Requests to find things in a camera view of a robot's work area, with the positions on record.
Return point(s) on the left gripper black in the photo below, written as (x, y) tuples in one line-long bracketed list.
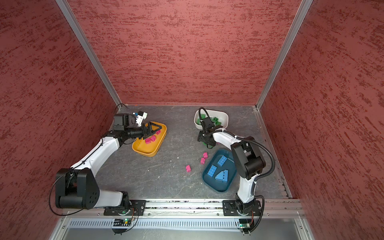
[(144, 132)]

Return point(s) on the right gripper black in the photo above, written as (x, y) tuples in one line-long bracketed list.
[(201, 138)]

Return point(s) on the blue long brick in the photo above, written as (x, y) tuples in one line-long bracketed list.
[(212, 171), (224, 175), (222, 160)]

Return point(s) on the blue long brick bottom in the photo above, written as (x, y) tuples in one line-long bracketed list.
[(224, 175)]

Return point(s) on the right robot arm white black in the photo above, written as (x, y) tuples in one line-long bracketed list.
[(248, 160)]

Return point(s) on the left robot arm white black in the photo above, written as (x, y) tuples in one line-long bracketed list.
[(77, 188)]

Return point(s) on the yellow plastic bin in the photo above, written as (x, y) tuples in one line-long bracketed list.
[(150, 146)]

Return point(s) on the white plastic bin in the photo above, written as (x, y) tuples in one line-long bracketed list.
[(217, 117)]

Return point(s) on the teal plastic bin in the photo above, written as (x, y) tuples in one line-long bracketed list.
[(220, 171)]

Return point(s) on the right controller board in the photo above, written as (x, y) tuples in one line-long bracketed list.
[(246, 226)]

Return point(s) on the controller board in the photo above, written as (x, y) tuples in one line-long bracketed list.
[(246, 226), (121, 226)]

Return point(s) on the left controller board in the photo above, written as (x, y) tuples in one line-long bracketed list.
[(121, 226)]

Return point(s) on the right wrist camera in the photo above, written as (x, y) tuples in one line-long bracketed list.
[(207, 124)]

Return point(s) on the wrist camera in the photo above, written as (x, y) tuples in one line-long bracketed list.
[(207, 124), (140, 117)]

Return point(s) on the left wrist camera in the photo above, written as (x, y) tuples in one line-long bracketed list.
[(140, 117)]

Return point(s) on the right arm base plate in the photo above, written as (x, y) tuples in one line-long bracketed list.
[(237, 208)]

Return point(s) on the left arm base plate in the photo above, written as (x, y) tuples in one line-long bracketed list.
[(135, 208)]

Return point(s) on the aluminium front rail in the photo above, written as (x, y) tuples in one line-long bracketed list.
[(215, 208)]

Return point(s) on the left corner aluminium post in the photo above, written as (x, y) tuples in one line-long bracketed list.
[(79, 33)]

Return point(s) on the corner aluminium post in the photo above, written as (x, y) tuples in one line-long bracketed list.
[(290, 37), (79, 33)]

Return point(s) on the right corner aluminium post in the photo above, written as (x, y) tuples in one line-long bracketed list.
[(290, 37)]

